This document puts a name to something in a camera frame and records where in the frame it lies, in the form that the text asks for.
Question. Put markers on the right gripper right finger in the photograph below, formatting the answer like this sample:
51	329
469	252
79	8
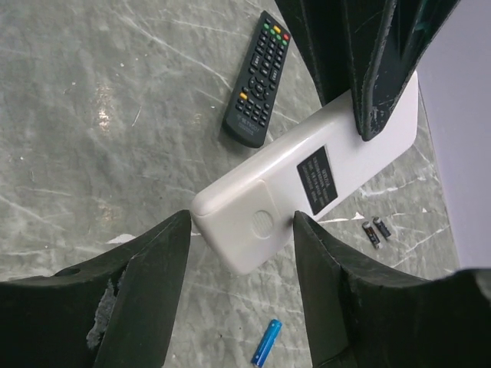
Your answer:
361	313

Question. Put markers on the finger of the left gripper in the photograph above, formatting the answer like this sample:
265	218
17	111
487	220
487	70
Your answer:
385	42
318	31

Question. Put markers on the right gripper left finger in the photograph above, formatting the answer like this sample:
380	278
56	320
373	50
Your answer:
115	310

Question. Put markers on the blue battery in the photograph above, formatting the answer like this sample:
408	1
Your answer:
268	340

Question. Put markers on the black TV remote control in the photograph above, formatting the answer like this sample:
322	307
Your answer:
250	106

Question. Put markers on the red white AC remote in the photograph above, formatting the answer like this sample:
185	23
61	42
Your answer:
246	216

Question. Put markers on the black battery near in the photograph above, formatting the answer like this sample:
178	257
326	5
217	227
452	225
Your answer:
372	235

